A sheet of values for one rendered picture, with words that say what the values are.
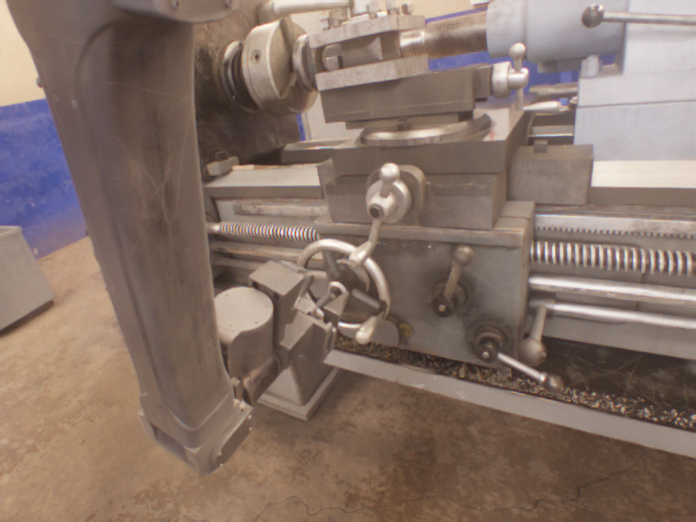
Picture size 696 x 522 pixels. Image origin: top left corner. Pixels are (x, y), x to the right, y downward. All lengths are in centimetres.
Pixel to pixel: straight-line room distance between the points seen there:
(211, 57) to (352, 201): 70
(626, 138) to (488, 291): 37
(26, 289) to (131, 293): 282
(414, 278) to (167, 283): 57
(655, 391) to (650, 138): 49
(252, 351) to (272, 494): 98
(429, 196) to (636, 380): 60
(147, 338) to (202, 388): 7
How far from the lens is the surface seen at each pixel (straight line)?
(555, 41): 93
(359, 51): 81
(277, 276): 39
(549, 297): 82
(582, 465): 135
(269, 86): 113
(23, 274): 304
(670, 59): 89
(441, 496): 124
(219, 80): 127
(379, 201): 59
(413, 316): 80
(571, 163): 76
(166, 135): 20
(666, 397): 101
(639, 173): 81
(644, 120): 86
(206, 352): 30
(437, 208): 67
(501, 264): 69
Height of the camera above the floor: 107
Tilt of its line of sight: 26 degrees down
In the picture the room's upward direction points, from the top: 11 degrees counter-clockwise
